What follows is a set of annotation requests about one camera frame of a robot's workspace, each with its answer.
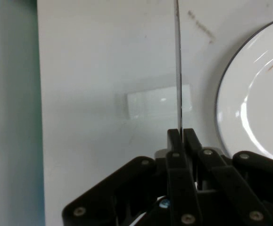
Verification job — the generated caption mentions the silver table knife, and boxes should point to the silver table knife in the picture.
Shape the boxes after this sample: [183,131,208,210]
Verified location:
[174,0,183,137]

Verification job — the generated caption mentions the white rest block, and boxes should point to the white rest block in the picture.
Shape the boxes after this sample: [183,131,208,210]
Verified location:
[126,84,193,118]

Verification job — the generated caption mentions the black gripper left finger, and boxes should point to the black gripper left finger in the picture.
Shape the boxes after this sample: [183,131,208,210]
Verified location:
[61,129,203,226]

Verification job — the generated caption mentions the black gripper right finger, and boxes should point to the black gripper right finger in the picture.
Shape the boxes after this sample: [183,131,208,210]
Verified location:
[182,128,273,226]

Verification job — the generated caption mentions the white plate with black rim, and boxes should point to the white plate with black rim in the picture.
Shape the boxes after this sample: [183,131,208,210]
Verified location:
[215,15,273,165]

